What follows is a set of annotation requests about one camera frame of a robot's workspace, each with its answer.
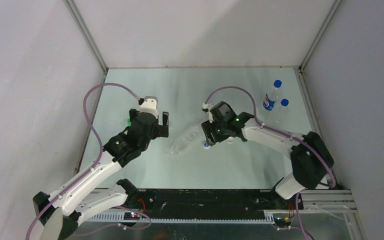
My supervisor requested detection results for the white cap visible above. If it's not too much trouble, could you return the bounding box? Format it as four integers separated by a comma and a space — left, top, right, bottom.
203, 141, 211, 149
227, 137, 234, 144

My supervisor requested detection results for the purple cable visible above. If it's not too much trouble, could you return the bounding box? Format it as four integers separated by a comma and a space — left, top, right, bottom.
204, 86, 338, 240
24, 82, 145, 240

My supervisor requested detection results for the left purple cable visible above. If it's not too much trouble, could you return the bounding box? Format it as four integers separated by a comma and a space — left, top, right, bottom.
24, 82, 145, 240

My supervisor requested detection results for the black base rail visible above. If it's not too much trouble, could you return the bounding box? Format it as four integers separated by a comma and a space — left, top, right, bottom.
122, 188, 304, 221

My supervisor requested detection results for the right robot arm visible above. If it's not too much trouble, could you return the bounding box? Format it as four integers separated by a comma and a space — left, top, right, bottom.
201, 101, 334, 209

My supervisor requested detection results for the Pepsi label clear bottle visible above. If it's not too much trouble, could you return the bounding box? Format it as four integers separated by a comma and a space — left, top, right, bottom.
262, 83, 281, 111

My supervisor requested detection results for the circuit board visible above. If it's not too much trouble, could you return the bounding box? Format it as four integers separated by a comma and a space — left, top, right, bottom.
123, 212, 141, 221
274, 217, 294, 229

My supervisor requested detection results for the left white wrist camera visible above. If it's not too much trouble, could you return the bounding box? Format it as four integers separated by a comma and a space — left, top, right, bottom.
139, 96, 159, 119

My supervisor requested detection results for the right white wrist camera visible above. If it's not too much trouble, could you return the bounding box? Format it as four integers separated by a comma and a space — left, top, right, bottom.
202, 103, 218, 123

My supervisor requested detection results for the right circuit board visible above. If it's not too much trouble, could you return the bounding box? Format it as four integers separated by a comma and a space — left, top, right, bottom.
274, 217, 294, 229

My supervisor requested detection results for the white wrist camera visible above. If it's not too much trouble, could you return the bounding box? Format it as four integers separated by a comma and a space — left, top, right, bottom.
139, 96, 159, 119
202, 103, 218, 123

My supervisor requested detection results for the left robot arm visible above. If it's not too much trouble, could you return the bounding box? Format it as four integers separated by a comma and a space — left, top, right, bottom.
33, 109, 169, 240

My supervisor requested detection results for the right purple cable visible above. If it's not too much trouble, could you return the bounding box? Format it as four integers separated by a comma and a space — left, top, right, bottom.
204, 86, 338, 240

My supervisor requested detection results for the blue cap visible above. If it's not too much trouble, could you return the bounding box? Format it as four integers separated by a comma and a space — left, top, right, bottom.
280, 98, 289, 107
273, 79, 282, 89

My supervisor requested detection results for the left circuit board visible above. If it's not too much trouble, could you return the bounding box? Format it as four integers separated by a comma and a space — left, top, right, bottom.
123, 212, 141, 221

